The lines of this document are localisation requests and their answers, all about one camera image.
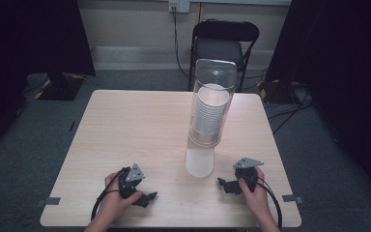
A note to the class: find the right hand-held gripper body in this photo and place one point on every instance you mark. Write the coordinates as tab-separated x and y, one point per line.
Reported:
247	174

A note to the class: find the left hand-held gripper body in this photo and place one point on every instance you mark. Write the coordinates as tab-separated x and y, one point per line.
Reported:
129	184

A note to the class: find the white paper cup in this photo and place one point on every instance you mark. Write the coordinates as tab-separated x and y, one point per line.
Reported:
199	161

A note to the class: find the stack of white paper cups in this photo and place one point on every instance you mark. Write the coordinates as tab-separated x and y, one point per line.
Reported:
212	109

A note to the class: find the clear tube cup dispenser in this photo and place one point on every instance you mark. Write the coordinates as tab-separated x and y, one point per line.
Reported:
213	106

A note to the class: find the person's left hand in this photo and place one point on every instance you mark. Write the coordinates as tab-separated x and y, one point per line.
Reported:
117	201

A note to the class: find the person's right hand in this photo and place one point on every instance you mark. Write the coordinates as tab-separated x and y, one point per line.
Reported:
254	199

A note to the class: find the grey tape strip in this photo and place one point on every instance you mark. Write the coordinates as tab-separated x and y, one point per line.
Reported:
49	201
291	198

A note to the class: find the small black floor strip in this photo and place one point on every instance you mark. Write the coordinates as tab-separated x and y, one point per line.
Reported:
72	125

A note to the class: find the black stand base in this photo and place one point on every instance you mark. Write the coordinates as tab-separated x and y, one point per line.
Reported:
61	88
277	92

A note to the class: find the black folding chair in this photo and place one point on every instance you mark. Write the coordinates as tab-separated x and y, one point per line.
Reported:
220	42

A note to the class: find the dark curtain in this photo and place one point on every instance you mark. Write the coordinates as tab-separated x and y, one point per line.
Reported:
19	48
344	64

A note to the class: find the white wall socket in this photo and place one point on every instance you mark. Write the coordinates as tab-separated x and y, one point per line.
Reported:
179	5

